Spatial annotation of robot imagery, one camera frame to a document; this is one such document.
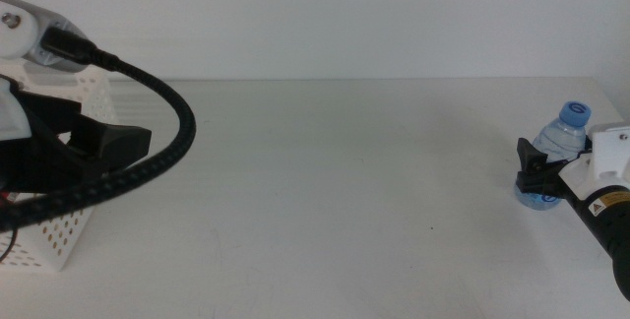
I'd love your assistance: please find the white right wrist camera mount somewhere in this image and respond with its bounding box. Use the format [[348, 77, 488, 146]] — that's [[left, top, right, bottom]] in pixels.
[[557, 121, 630, 202]]

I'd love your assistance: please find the thick braided black cable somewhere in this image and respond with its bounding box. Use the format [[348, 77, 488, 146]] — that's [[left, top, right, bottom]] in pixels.
[[0, 27, 198, 234]]

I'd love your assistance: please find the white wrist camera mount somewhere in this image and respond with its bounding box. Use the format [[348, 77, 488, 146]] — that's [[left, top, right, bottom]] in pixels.
[[0, 0, 40, 142], [557, 121, 630, 202]]

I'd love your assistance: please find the white perforated plastic basket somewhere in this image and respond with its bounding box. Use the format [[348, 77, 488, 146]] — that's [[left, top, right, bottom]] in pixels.
[[0, 57, 120, 274]]

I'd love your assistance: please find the clear water bottle blue cap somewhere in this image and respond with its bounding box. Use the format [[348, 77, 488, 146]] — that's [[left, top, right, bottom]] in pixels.
[[513, 100, 593, 212]]

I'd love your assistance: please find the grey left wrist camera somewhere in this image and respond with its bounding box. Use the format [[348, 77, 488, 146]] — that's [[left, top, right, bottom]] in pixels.
[[26, 5, 93, 73]]

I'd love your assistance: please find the thin black cable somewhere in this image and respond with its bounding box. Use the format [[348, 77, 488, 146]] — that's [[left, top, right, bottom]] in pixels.
[[0, 226, 20, 265]]

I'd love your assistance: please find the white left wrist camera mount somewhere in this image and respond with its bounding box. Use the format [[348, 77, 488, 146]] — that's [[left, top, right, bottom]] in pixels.
[[0, 0, 40, 142]]

